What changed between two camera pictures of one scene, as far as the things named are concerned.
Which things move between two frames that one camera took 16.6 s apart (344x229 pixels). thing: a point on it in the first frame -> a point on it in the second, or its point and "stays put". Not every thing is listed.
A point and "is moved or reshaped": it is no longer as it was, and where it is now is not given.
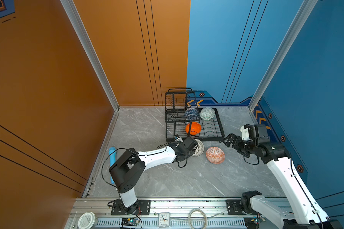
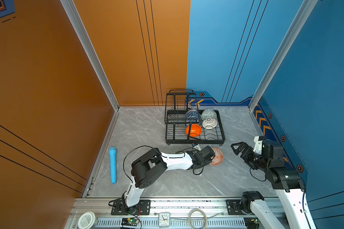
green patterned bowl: [207, 113] stays put
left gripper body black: [188, 155] -> [203, 163]
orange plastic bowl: [195, 128] stays put
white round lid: [87, 220] stays put
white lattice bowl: [199, 148] is moved or reshaped
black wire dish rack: [183, 118] stays put
